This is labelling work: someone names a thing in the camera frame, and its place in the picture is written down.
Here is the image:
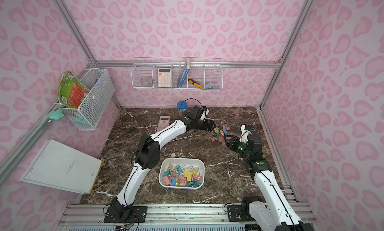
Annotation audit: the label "white storage tray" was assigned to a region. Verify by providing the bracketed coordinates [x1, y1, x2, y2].
[158, 158, 205, 190]

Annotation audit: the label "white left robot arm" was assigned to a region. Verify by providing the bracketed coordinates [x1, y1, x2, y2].
[104, 105, 216, 224]

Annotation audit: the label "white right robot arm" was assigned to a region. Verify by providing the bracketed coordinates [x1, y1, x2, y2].
[226, 131, 314, 231]

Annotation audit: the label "blue lid pencil tube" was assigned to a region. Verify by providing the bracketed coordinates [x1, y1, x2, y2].
[177, 101, 188, 117]

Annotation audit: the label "pink calculator on table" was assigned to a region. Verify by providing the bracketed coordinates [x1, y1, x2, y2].
[157, 116, 171, 132]

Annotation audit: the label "yellow utility knife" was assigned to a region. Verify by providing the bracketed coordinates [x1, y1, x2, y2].
[188, 78, 203, 89]

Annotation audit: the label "blue book in shelf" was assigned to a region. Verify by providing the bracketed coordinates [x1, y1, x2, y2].
[177, 58, 190, 89]

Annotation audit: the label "white calculator in shelf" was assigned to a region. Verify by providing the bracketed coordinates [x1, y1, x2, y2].
[158, 68, 172, 88]

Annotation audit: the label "green snack bag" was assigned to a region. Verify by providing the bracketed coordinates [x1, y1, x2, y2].
[58, 71, 90, 109]

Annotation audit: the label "white paper board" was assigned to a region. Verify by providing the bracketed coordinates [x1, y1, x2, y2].
[20, 140, 104, 194]

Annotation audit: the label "white wire wall shelf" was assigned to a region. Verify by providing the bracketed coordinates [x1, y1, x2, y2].
[131, 57, 224, 91]

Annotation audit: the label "white mesh wall basket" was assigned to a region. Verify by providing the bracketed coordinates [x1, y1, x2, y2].
[62, 68, 115, 131]

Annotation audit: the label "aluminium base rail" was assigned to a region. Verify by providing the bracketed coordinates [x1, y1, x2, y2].
[56, 202, 316, 226]

